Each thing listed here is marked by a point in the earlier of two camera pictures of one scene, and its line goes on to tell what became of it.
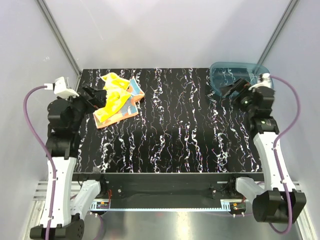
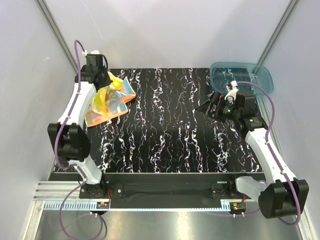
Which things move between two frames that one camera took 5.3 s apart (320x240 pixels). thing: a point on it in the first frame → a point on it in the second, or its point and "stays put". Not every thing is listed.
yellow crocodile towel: (116, 92) stays put
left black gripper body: (95, 102) → (107, 80)
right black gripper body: (240, 87) → (224, 109)
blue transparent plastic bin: (223, 73) stays put
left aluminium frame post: (59, 35) stays put
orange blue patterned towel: (128, 108) → (116, 104)
